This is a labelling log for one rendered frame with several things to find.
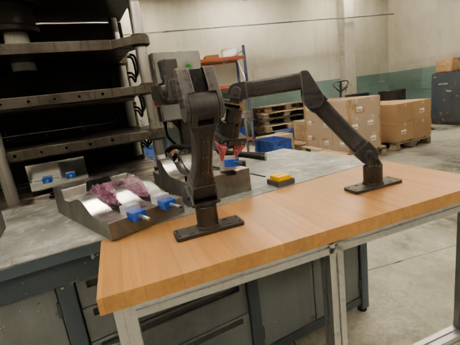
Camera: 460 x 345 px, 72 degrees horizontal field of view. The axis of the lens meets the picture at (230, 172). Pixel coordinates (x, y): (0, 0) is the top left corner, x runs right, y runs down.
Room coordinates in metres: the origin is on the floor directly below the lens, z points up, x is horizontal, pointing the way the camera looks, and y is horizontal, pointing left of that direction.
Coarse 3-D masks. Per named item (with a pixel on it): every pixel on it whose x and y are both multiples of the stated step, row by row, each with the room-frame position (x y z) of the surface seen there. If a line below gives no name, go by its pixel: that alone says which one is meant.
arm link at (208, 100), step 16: (192, 96) 0.73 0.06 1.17; (208, 96) 0.74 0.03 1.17; (192, 112) 0.72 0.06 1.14; (208, 112) 0.73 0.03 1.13; (192, 128) 0.75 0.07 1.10; (208, 128) 0.76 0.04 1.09; (192, 144) 0.80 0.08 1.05; (208, 144) 0.78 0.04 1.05; (192, 160) 0.83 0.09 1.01; (208, 160) 0.80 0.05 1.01; (192, 176) 0.83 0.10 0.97; (208, 176) 0.83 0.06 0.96; (192, 192) 0.84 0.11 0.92; (208, 192) 0.85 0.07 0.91
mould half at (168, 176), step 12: (180, 156) 1.41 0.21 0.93; (216, 156) 1.42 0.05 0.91; (168, 168) 1.31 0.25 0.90; (240, 168) 1.19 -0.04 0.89; (156, 180) 1.49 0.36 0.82; (168, 180) 1.28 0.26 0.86; (180, 180) 1.13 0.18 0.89; (216, 180) 1.13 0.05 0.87; (228, 180) 1.15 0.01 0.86; (240, 180) 1.17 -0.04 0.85; (180, 192) 1.15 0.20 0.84; (228, 192) 1.15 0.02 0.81; (240, 192) 1.17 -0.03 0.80
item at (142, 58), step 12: (132, 0) 1.80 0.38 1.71; (132, 12) 1.79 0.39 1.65; (132, 24) 1.80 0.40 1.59; (144, 48) 1.81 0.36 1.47; (144, 60) 1.80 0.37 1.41; (120, 72) 2.41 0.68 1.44; (144, 72) 1.79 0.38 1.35; (120, 84) 2.42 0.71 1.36; (144, 96) 1.80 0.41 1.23; (132, 108) 2.42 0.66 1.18; (156, 108) 1.81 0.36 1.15; (132, 120) 2.41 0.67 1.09; (156, 120) 1.80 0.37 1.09; (156, 144) 1.79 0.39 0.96; (132, 156) 2.41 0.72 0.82; (144, 156) 2.44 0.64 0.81; (156, 156) 1.80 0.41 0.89; (156, 168) 1.78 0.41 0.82
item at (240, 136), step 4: (228, 124) 1.12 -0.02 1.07; (232, 124) 1.11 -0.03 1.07; (240, 124) 1.13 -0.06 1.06; (228, 128) 1.11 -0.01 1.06; (232, 128) 1.11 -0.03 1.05; (236, 128) 1.11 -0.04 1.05; (224, 132) 1.13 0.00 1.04; (228, 132) 1.12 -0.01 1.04; (232, 132) 1.11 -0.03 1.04; (236, 132) 1.12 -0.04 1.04; (216, 136) 1.14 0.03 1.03; (220, 136) 1.13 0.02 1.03; (224, 136) 1.13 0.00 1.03; (228, 136) 1.12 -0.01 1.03; (232, 136) 1.12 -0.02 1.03; (236, 136) 1.13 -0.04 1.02; (240, 136) 1.15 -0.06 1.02; (244, 136) 1.15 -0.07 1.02; (220, 140) 1.11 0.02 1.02; (224, 140) 1.10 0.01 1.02; (228, 140) 1.11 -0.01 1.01; (232, 140) 1.12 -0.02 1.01; (244, 140) 1.15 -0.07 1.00
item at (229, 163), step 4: (228, 156) 1.17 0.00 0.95; (232, 156) 1.17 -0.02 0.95; (220, 160) 1.17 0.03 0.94; (224, 160) 1.15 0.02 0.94; (228, 160) 1.12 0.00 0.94; (232, 160) 1.13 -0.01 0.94; (236, 160) 1.13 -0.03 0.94; (220, 164) 1.17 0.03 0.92; (224, 164) 1.15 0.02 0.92; (228, 164) 1.12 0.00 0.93; (232, 164) 1.12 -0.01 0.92; (236, 164) 1.13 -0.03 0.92; (220, 168) 1.18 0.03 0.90; (224, 168) 1.15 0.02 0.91; (228, 168) 1.16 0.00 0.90; (232, 168) 1.16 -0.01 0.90
